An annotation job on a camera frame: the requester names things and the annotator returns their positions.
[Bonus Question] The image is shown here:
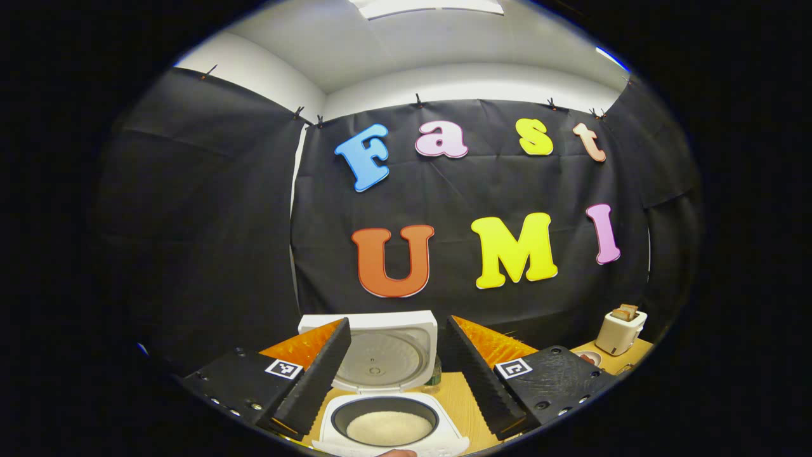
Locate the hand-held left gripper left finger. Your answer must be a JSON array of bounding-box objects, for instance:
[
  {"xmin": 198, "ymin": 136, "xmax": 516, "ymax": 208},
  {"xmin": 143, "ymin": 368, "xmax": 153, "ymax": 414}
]
[{"xmin": 181, "ymin": 317, "xmax": 353, "ymax": 440}]

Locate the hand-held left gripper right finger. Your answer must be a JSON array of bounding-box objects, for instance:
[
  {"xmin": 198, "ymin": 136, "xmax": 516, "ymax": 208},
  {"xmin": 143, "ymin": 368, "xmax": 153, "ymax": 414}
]
[{"xmin": 442, "ymin": 315, "xmax": 619, "ymax": 442}]

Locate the white rice cooker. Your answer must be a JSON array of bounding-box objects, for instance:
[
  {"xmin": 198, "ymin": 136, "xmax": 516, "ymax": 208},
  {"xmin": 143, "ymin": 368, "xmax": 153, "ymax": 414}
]
[{"xmin": 298, "ymin": 310, "xmax": 471, "ymax": 457}]

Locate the white rice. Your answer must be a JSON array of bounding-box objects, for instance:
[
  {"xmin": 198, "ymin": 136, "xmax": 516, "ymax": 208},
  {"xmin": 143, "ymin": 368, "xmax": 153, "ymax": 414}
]
[{"xmin": 346, "ymin": 411, "xmax": 434, "ymax": 447}]

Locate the white toaster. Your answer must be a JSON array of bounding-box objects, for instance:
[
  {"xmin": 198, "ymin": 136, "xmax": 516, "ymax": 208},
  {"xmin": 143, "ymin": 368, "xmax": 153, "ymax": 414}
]
[{"xmin": 594, "ymin": 309, "xmax": 648, "ymax": 356}]

